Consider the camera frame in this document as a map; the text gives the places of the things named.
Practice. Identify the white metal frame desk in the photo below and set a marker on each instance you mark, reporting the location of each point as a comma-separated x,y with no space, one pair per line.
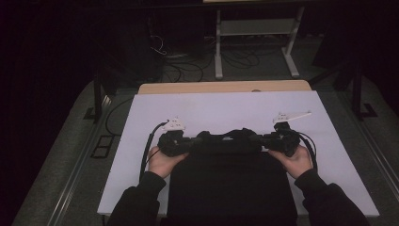
218,47

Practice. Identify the black tank top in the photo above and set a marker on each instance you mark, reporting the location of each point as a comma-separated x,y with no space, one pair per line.
232,185

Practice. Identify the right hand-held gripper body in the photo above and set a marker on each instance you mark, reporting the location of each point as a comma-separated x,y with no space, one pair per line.
282,141

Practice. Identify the person's right hand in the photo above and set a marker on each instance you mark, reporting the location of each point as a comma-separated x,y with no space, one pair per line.
296,163

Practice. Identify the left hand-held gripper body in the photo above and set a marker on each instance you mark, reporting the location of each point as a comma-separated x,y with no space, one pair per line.
172,142

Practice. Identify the black metal stand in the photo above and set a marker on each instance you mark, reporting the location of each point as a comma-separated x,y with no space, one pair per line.
357,94
98,94

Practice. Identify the black floor socket plate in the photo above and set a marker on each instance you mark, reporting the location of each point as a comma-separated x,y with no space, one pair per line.
102,147

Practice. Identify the person's left hand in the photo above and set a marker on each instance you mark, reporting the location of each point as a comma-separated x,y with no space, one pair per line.
164,163

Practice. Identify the white table mat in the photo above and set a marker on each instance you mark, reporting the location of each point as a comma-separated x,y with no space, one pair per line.
219,106

